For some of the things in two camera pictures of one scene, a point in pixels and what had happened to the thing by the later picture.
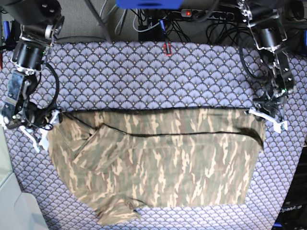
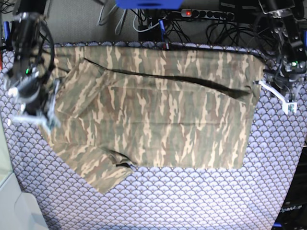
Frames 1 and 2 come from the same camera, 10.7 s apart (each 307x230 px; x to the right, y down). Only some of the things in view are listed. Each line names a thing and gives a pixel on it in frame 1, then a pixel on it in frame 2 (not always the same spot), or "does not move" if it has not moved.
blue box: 149,4 does not move
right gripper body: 269,102 -> 285,74
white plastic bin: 18,210 does not move
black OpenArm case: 293,214 does not move
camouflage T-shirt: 118,161 -> 121,106
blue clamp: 162,23 does not move
